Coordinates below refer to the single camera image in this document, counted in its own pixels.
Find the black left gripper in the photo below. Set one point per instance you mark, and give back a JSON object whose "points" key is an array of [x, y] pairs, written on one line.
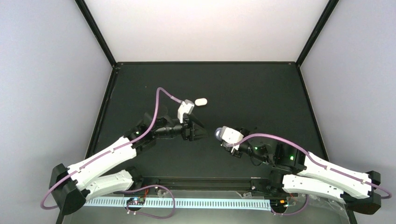
{"points": [[190, 134]]}

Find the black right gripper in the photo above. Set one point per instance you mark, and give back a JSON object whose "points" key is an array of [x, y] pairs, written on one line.
{"points": [[230, 149]]}

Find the purple earbud charging case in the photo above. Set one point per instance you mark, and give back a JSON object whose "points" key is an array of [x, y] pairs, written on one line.
{"points": [[218, 134]]}

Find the white earbud charging case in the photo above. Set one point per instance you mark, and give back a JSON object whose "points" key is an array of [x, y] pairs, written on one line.
{"points": [[201, 102]]}

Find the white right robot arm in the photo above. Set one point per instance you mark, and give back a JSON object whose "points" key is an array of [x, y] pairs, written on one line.
{"points": [[298, 171]]}

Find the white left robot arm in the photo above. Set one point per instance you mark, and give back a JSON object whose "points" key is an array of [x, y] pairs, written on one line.
{"points": [[73, 186]]}

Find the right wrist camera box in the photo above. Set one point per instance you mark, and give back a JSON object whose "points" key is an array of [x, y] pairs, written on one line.
{"points": [[230, 137]]}

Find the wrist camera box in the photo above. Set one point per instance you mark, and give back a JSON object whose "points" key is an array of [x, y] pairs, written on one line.
{"points": [[185, 108], [230, 137]]}

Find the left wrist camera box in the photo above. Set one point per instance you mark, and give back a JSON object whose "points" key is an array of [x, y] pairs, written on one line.
{"points": [[185, 108]]}

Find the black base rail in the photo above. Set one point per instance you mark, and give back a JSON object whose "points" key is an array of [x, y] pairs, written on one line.
{"points": [[256, 186]]}

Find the white slotted cable duct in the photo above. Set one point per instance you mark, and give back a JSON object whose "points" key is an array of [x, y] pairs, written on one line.
{"points": [[180, 203]]}

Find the black enclosure frame post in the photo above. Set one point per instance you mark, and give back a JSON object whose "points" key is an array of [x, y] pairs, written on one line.
{"points": [[85, 11]]}

